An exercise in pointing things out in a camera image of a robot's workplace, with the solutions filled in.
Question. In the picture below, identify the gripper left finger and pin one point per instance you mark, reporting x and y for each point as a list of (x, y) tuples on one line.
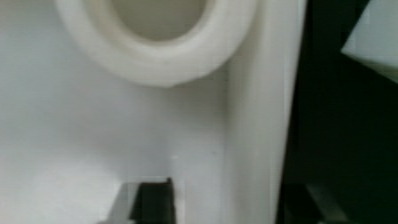
[(154, 209)]

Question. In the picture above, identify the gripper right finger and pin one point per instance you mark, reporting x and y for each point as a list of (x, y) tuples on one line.
[(310, 205)]

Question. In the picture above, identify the white square table top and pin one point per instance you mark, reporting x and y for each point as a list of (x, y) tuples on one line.
[(99, 134)]

